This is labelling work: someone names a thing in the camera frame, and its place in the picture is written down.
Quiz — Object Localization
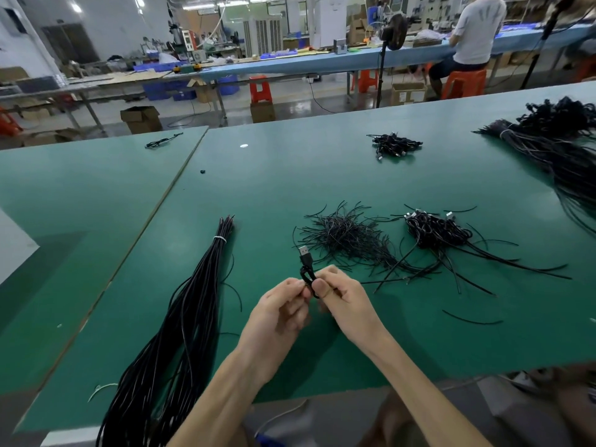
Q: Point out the white wire loop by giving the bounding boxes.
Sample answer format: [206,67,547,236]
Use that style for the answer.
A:
[88,382,119,402]

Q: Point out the small cable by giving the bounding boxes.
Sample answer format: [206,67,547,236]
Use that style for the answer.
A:
[144,132,184,150]

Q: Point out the open cardboard box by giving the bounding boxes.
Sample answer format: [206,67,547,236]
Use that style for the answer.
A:
[120,106,163,134]

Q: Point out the pile of black wire ties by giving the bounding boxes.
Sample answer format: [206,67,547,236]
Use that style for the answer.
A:
[294,202,420,276]

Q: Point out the small pile of knotted cables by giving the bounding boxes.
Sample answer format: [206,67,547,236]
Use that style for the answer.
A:
[369,133,424,162]

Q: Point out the person's right hand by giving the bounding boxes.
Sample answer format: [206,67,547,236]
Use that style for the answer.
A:
[310,265,391,354]

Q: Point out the long black cable bundle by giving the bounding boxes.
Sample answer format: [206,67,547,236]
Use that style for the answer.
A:
[96,215,237,447]

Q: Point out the person's right leg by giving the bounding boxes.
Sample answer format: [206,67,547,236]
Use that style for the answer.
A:
[549,366,596,447]

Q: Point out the loose black wire tie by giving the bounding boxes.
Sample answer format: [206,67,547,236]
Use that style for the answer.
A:
[443,310,505,326]

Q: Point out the red plastic stool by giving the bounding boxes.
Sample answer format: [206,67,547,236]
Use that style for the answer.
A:
[248,77,274,104]

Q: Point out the long blue workbench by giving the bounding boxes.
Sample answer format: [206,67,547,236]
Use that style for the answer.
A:
[168,30,596,80]

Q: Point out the person's left forearm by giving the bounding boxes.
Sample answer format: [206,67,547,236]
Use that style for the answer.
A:
[168,353,281,447]

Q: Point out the black tripod stand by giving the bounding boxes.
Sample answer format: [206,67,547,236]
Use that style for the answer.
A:
[520,0,576,89]

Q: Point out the black fan on stand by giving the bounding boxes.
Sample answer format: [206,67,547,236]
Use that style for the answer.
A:
[374,12,409,108]

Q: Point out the person's right forearm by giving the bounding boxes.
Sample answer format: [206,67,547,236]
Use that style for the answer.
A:
[361,330,492,447]

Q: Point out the person's left hand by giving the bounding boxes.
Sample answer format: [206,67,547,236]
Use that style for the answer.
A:
[237,277,311,382]

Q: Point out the large white box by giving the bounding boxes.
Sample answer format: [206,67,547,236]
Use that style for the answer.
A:
[0,209,40,285]

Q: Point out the small cardboard box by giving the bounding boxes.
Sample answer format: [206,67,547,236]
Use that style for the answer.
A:
[250,101,277,124]

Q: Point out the large heap of black cables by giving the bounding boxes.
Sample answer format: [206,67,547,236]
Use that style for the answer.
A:
[477,97,596,233]

